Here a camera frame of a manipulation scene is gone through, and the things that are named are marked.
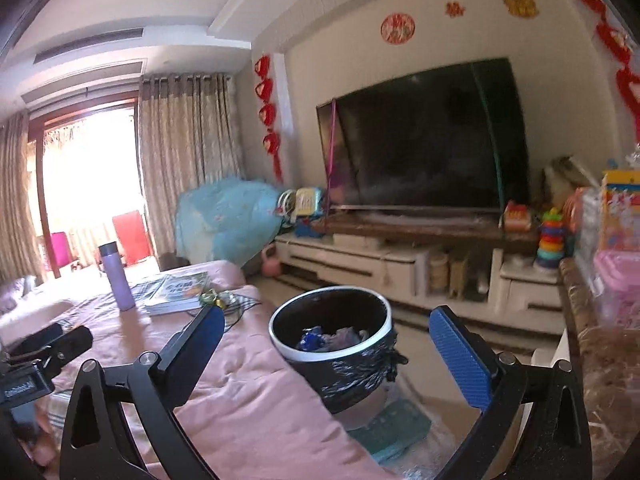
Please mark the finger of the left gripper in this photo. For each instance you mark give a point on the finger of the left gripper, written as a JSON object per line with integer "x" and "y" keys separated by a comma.
{"x": 37, "y": 340}
{"x": 66, "y": 348}

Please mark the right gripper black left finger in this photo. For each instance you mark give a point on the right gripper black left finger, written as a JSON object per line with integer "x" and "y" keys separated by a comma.
{"x": 97, "y": 442}

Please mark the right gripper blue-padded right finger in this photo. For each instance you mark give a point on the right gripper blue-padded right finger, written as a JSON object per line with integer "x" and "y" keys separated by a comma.
{"x": 555, "y": 443}

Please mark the white blue wrapper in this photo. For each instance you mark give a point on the white blue wrapper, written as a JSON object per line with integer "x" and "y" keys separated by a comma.
{"x": 316, "y": 340}

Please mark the white trash bin black liner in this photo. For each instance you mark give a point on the white trash bin black liner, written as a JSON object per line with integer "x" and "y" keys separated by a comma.
{"x": 342, "y": 378}

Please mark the beige left curtain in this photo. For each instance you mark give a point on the beige left curtain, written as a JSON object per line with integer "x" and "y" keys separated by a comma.
{"x": 19, "y": 249}

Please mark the beige curtain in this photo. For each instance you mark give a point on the beige curtain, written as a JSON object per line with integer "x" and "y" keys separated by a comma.
{"x": 19, "y": 249}
{"x": 188, "y": 134}

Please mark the magenta chair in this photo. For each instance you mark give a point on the magenta chair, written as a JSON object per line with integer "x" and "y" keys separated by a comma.
{"x": 61, "y": 249}

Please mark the purple thermos bottle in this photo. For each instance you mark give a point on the purple thermos bottle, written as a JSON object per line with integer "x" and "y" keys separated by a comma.
{"x": 115, "y": 272}

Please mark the red chair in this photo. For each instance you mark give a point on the red chair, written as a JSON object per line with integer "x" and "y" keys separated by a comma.
{"x": 131, "y": 233}

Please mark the children's picture book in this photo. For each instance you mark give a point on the children's picture book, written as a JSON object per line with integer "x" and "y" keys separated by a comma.
{"x": 177, "y": 293}

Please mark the pink tablecloth blanket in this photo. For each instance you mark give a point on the pink tablecloth blanket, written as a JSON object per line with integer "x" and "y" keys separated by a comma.
{"x": 251, "y": 416}

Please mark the green gold snack packet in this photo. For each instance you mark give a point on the green gold snack packet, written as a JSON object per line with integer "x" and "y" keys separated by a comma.
{"x": 212, "y": 298}

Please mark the white TV cabinet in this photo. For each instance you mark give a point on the white TV cabinet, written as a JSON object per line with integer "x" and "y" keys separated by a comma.
{"x": 403, "y": 274}

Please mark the plaid cloth bib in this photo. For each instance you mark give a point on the plaid cloth bib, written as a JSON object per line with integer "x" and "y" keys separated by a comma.
{"x": 235, "y": 304}

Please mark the light blue folded cover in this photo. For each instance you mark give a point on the light blue folded cover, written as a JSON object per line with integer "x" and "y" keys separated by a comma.
{"x": 230, "y": 219}

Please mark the pink kettlebell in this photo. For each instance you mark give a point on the pink kettlebell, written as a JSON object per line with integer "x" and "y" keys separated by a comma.
{"x": 271, "y": 264}

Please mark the beige right curtain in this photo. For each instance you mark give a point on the beige right curtain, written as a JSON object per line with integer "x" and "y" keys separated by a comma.
{"x": 188, "y": 134}

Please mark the toy phone yellow blue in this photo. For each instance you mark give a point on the toy phone yellow blue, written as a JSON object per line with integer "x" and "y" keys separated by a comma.
{"x": 299, "y": 208}

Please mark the red heart hanging decoration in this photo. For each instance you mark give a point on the red heart hanging decoration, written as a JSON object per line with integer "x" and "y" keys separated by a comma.
{"x": 267, "y": 113}

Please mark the black flat screen television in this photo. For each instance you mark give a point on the black flat screen television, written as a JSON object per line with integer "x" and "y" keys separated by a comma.
{"x": 450, "y": 137}

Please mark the rainbow stacking ring toy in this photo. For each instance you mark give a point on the rainbow stacking ring toy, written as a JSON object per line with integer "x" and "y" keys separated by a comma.
{"x": 551, "y": 243}

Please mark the round red wall paper-cut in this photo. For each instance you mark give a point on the round red wall paper-cut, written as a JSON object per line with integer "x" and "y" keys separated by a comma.
{"x": 397, "y": 28}

